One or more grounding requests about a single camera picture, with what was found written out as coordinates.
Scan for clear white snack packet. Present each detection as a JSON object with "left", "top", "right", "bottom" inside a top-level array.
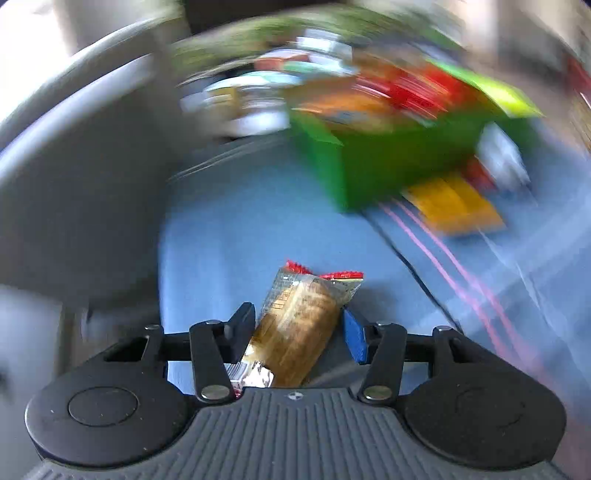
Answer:
[{"left": 478, "top": 124, "right": 530, "bottom": 191}]

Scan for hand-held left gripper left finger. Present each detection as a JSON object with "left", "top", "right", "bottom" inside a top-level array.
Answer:
[{"left": 104, "top": 302, "right": 256, "bottom": 404}]

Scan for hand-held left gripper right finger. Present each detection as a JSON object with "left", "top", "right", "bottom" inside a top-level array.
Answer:
[{"left": 342, "top": 309, "right": 482, "bottom": 404}]

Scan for green cardboard box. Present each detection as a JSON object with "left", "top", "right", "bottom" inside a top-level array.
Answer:
[{"left": 288, "top": 55, "right": 544, "bottom": 214}]

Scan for brown cake packet red ends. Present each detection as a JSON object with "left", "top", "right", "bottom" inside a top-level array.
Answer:
[{"left": 224, "top": 259, "right": 365, "bottom": 400}]

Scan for red and yellow snack bag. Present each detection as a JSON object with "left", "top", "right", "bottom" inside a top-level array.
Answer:
[{"left": 360, "top": 62, "right": 467, "bottom": 126}]

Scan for grey sofa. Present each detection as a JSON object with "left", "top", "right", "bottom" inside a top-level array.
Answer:
[{"left": 0, "top": 18, "right": 195, "bottom": 306}]

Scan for small red snack packet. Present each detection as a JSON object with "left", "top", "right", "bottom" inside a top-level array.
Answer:
[{"left": 465, "top": 157, "right": 498, "bottom": 186}]

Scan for orange snack packet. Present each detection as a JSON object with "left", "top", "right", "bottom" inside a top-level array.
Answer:
[
  {"left": 293, "top": 76, "right": 394, "bottom": 133},
  {"left": 404, "top": 173, "right": 507, "bottom": 237}
]

